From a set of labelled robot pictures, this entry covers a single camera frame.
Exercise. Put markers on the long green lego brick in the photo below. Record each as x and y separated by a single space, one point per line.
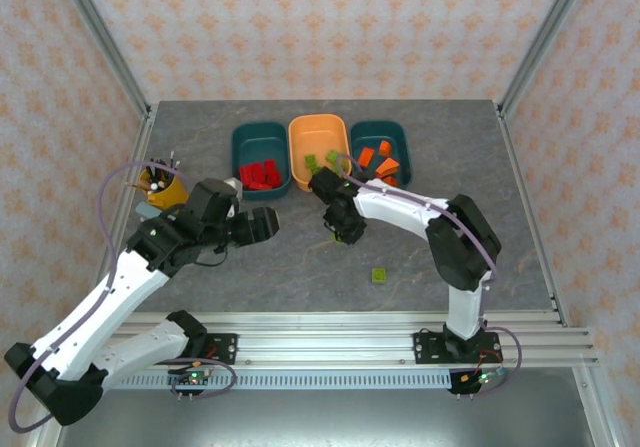
332 156

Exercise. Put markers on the long orange lego brick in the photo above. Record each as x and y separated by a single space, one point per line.
387 167

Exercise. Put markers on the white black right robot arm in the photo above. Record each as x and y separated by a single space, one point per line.
395 207

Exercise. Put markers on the pale blue flat block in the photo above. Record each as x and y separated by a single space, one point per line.
147 210

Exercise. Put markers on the yellow pen cup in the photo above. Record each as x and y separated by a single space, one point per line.
167 192

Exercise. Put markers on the orange plastic container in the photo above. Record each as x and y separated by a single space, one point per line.
317 134

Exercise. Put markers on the wooden pencil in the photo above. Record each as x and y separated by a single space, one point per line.
136 185

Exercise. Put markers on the teal plastic container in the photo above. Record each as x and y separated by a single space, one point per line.
260 139
375 134

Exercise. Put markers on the white-tipped black pen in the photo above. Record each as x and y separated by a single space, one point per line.
177 166
172 159

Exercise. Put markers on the aluminium table edge extrusion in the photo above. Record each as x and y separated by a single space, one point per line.
320 318

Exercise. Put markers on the wide aluminium mounting beam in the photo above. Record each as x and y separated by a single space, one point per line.
320 349

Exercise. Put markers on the small lit circuit board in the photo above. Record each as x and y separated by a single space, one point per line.
194 378
482 378

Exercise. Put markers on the grey metal sheet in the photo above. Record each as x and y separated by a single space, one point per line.
320 417

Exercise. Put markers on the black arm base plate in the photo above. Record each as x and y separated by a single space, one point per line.
425 349
225 347

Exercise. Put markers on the aluminium frame post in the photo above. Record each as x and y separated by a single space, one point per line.
104 42
544 42

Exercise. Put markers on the aluminium lower frame rail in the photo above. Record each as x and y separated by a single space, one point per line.
47 439
597 412

